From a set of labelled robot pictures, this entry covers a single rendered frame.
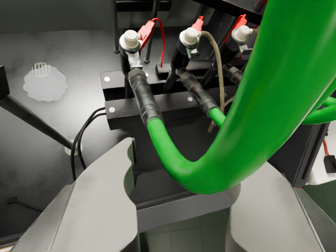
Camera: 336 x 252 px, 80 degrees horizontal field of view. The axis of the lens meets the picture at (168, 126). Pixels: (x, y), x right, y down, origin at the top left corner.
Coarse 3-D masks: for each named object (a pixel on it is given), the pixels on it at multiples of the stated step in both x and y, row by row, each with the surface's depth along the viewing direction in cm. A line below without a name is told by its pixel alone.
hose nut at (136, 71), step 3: (132, 69) 24; (135, 69) 23; (138, 69) 23; (129, 72) 23; (132, 72) 23; (135, 72) 23; (138, 72) 23; (141, 72) 23; (144, 72) 24; (129, 75) 23; (132, 75) 23; (135, 75) 23; (144, 75) 23; (129, 78) 23; (129, 81) 24
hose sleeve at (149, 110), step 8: (136, 80) 22; (144, 80) 22; (136, 88) 21; (144, 88) 20; (136, 96) 20; (144, 96) 19; (152, 96) 20; (144, 104) 18; (152, 104) 18; (144, 112) 18; (152, 112) 17; (160, 112) 18; (144, 120) 17
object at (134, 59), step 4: (128, 52) 25; (136, 52) 26; (128, 56) 25; (132, 56) 25; (136, 56) 26; (128, 60) 25; (132, 60) 25; (136, 60) 25; (132, 64) 25; (136, 64) 25; (140, 64) 25
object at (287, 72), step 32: (288, 0) 3; (320, 0) 2; (288, 32) 3; (320, 32) 3; (256, 64) 3; (288, 64) 3; (320, 64) 3; (256, 96) 4; (288, 96) 3; (320, 96) 3; (160, 128) 16; (224, 128) 5; (256, 128) 4; (288, 128) 4; (160, 160) 13; (224, 160) 5; (256, 160) 5; (192, 192) 9
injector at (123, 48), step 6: (120, 42) 25; (120, 48) 26; (126, 48) 25; (132, 48) 25; (138, 48) 26; (120, 54) 28; (126, 54) 26; (120, 60) 29; (126, 60) 27; (126, 66) 29; (126, 72) 30; (126, 78) 33; (126, 84) 35; (126, 90) 38; (132, 90) 38; (126, 96) 40; (132, 96) 41
